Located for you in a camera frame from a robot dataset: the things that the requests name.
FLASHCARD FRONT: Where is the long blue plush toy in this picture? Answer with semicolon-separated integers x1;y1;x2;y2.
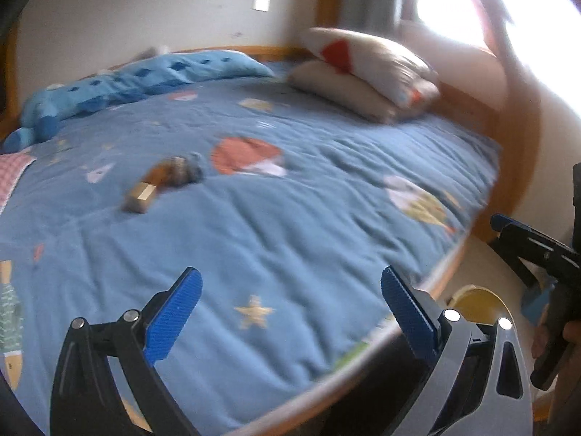
2;51;275;153

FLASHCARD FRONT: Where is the grey curtain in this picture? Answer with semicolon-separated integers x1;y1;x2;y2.
338;0;414;37

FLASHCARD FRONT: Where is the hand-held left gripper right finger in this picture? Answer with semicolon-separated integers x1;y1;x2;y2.
380;266;533;436

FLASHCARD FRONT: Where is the small doll in red clothes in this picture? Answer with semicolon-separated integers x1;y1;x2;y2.
150;152;205;188

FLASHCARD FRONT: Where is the pink plaid pillow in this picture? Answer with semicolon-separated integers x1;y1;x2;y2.
0;151;37;212

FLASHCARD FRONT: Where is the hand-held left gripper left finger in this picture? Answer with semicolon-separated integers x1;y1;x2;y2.
50;266;203;436

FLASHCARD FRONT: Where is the person's right hand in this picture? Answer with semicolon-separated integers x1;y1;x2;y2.
532;323;550;360

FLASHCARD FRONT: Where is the bright window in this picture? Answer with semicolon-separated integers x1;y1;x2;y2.
409;0;581;101

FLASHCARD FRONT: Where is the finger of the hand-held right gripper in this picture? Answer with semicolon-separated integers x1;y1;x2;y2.
491;213;577;275
499;245;557;326

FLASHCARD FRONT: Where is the yellow waste bin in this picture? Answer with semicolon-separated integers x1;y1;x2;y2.
447;284;511;328

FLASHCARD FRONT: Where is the beige curtain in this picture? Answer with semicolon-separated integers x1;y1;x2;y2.
467;0;545;201

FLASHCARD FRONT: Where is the blue fish print bedspread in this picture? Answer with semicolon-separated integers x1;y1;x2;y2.
0;61;504;434

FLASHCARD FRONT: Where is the plain cream cushion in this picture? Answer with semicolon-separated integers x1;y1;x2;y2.
289;61;441;123

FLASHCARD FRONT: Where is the cream cushion with red patch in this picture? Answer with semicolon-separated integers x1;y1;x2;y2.
300;27;440;110

